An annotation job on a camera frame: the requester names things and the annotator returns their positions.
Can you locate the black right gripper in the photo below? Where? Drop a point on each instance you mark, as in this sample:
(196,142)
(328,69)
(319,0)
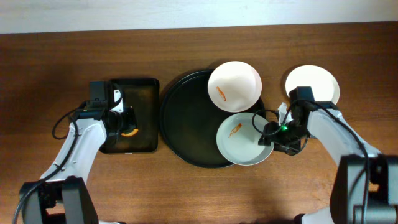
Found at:
(286,147)

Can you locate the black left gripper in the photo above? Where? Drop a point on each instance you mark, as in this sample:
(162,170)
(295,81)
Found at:
(130,123)

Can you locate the green and yellow sponge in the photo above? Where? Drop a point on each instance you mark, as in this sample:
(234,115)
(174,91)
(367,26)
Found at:
(129,132)

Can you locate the grey plate with sauce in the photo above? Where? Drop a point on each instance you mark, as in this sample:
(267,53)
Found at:
(237,141)

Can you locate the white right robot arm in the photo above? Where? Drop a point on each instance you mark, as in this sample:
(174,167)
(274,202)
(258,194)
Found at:
(365,187)

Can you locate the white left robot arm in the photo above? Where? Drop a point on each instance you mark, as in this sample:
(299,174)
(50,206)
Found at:
(61,195)

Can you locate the black rectangular tray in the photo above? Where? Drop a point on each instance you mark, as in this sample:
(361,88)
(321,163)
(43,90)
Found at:
(143,95)

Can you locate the black round tray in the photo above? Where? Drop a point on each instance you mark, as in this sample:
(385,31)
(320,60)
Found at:
(189,121)

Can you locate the pinkish white plate with sauce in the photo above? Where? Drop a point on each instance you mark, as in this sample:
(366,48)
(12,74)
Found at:
(234,86)

